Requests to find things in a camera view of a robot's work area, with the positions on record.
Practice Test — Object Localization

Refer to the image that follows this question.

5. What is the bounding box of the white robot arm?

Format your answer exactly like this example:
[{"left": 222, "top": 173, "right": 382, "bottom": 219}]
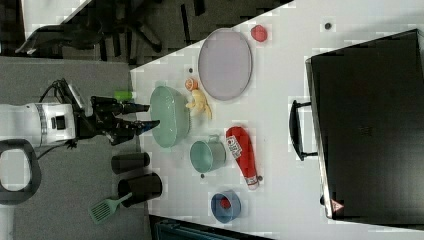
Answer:
[{"left": 1, "top": 96, "right": 159, "bottom": 205}]

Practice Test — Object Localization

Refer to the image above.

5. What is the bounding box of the red toy ketchup bottle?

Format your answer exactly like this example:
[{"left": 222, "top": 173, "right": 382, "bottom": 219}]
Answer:
[{"left": 226, "top": 126, "right": 259, "bottom": 190}]

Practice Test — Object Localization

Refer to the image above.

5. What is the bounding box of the green marker pen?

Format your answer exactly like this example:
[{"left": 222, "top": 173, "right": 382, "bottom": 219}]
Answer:
[{"left": 114, "top": 91, "right": 136, "bottom": 101}]

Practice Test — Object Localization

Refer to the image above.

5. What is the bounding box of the black cylinder holder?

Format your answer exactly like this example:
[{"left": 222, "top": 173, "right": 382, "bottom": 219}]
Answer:
[{"left": 118, "top": 172, "right": 163, "bottom": 208}]

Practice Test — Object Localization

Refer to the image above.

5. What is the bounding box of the green perforated colander basket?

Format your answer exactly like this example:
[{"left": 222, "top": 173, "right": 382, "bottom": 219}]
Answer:
[{"left": 150, "top": 86, "right": 190, "bottom": 148}]

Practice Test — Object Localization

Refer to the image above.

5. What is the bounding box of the small red toy fruit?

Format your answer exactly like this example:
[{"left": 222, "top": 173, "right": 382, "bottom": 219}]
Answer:
[{"left": 220, "top": 198, "right": 231, "bottom": 209}]

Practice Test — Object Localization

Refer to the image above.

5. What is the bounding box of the black office chair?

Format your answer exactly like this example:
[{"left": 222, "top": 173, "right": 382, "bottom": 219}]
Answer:
[{"left": 14, "top": 0, "right": 208, "bottom": 64}]

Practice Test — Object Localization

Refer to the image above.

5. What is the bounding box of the lilac round plate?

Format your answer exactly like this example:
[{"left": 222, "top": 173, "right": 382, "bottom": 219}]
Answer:
[{"left": 198, "top": 28, "right": 252, "bottom": 101}]

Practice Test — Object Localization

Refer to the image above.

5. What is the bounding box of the black toaster oven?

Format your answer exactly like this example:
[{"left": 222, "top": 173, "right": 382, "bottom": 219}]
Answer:
[{"left": 305, "top": 29, "right": 424, "bottom": 229}]

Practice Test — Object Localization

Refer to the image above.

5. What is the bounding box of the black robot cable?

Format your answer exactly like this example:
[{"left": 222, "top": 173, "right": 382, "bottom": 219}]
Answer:
[{"left": 35, "top": 78, "right": 78, "bottom": 160}]

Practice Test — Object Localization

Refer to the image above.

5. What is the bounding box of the green slotted spatula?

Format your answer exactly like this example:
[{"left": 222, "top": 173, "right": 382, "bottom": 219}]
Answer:
[{"left": 88, "top": 193, "right": 132, "bottom": 224}]

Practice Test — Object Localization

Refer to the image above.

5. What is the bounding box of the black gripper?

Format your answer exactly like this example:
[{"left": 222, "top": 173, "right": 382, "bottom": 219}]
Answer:
[{"left": 76, "top": 96, "right": 160, "bottom": 146}]

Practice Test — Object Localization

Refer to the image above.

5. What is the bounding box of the black cylinder cup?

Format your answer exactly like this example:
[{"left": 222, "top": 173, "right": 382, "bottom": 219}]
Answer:
[{"left": 111, "top": 152, "right": 150, "bottom": 174}]

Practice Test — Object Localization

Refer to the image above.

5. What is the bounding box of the blue bowl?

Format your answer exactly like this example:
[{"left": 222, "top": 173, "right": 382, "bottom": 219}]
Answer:
[{"left": 211, "top": 190, "right": 241, "bottom": 224}]

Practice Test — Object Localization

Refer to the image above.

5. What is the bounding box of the green mug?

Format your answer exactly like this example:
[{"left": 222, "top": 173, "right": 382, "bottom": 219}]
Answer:
[{"left": 189, "top": 135, "right": 226, "bottom": 173}]

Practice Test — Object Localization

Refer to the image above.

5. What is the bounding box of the red toy strawberry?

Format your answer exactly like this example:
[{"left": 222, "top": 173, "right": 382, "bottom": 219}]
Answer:
[{"left": 251, "top": 25, "right": 268, "bottom": 42}]

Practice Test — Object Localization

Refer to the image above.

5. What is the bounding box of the toy orange half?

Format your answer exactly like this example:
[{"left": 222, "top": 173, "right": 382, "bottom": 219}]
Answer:
[{"left": 185, "top": 78, "right": 198, "bottom": 91}]

